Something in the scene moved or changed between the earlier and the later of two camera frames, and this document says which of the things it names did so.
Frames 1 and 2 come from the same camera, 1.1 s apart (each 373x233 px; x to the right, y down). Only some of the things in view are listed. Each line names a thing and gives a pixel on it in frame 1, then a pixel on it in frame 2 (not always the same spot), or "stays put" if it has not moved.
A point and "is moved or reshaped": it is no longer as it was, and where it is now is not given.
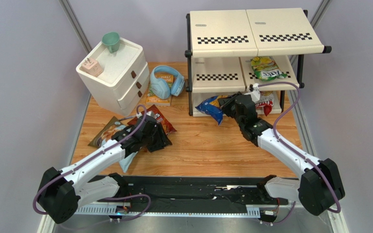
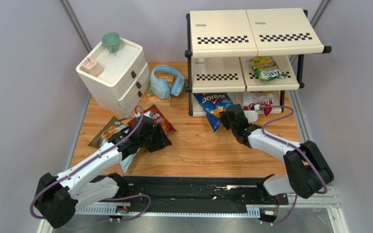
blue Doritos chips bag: [211, 106] is moved or reshaped
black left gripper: [162, 141] stays put
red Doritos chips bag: [159, 117] stays put
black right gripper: [230, 104] → [232, 117]
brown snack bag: [112, 127] stays put
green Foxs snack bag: [265, 69] stays put
